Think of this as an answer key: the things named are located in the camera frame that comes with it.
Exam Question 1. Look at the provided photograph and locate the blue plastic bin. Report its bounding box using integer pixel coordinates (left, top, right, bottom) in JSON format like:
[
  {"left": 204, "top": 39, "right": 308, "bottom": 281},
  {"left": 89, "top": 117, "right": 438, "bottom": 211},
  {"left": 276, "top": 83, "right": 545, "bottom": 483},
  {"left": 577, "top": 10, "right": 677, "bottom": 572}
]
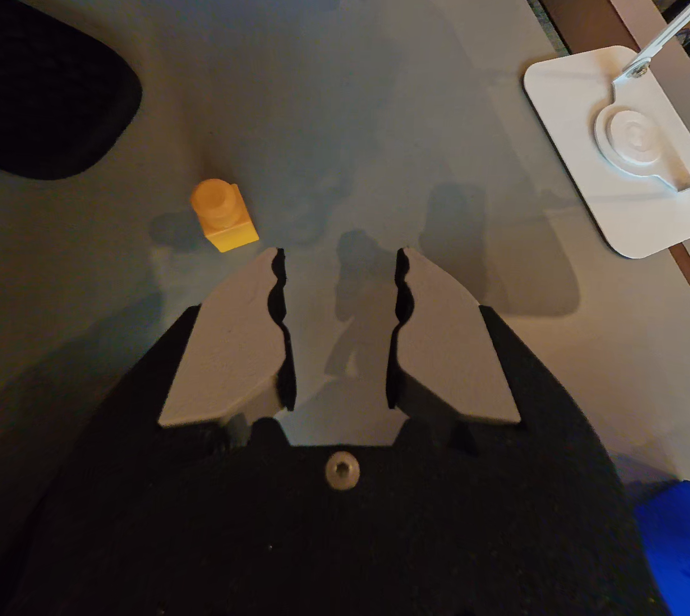
[{"left": 634, "top": 482, "right": 690, "bottom": 616}]

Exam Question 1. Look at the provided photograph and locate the black perforated rubber pad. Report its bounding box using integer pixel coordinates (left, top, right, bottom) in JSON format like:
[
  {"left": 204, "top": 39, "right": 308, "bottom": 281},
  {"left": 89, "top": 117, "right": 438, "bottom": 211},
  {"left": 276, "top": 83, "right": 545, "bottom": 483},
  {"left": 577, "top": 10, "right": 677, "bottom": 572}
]
[{"left": 0, "top": 0, "right": 144, "bottom": 182}]

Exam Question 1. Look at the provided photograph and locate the orange mega block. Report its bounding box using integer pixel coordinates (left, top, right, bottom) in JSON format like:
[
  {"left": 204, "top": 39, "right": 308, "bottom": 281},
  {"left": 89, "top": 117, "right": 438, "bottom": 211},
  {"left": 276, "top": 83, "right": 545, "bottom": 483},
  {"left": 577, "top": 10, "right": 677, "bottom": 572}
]
[{"left": 190, "top": 179, "right": 261, "bottom": 253}]

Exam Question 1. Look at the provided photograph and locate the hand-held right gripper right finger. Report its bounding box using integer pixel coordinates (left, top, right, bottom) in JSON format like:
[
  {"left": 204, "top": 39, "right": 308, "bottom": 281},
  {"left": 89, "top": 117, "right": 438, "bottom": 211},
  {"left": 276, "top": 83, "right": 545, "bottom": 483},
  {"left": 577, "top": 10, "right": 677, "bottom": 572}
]
[{"left": 385, "top": 245, "right": 523, "bottom": 427}]

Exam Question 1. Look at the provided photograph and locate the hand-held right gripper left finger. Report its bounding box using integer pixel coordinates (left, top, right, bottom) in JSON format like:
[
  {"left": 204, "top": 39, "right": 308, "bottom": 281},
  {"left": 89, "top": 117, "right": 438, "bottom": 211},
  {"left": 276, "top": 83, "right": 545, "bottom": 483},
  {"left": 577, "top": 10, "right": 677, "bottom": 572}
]
[{"left": 159, "top": 248, "right": 298, "bottom": 429}]

